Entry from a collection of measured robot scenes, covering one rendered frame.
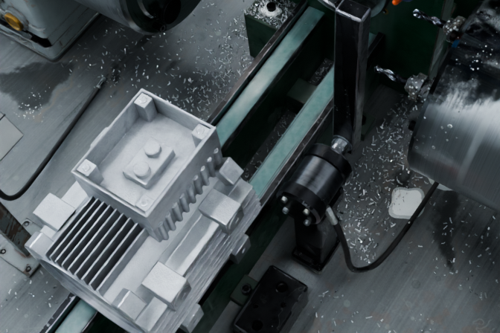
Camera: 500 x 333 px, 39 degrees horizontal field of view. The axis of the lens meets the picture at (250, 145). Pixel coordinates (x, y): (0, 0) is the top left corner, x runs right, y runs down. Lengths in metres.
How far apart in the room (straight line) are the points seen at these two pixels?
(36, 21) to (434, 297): 0.75
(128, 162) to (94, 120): 0.44
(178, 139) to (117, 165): 0.07
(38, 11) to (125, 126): 0.47
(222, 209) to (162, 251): 0.08
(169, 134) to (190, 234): 0.11
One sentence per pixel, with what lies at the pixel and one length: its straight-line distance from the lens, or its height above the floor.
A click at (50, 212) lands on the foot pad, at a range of 0.82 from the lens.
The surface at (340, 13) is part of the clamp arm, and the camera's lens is 0.68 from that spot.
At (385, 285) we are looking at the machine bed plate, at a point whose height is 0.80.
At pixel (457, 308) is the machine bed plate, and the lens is 1.03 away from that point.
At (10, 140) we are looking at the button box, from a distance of 0.92.
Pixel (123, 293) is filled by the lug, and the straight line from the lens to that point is 0.74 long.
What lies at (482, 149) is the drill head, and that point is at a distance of 0.79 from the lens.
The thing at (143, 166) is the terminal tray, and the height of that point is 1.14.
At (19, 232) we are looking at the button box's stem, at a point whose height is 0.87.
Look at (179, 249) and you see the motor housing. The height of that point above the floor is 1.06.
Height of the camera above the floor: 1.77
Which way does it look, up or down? 60 degrees down
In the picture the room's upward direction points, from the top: 10 degrees counter-clockwise
